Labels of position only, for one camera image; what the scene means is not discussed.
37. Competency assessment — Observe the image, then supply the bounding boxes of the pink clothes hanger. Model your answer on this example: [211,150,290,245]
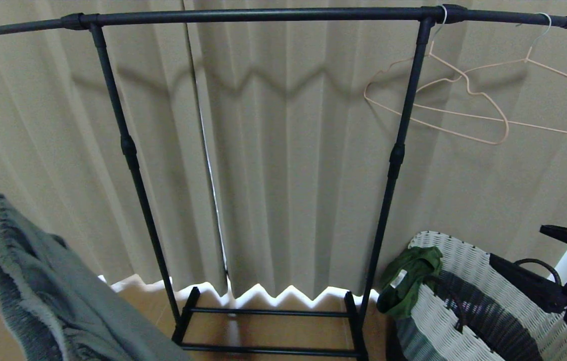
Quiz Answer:
[411,13,567,142]
[363,6,510,146]

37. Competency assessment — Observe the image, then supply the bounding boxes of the pale grey shorts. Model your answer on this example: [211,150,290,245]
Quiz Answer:
[0,192,190,361]

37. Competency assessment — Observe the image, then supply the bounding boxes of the white laundry basket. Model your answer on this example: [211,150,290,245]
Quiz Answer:
[389,231,567,361]

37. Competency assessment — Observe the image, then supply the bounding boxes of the black clothes rack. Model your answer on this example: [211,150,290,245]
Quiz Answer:
[0,4,567,359]

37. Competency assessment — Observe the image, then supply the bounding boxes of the green garment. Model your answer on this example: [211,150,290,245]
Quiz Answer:
[376,246,444,320]

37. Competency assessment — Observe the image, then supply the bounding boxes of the beige curtain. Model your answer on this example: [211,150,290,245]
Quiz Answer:
[0,0,567,304]

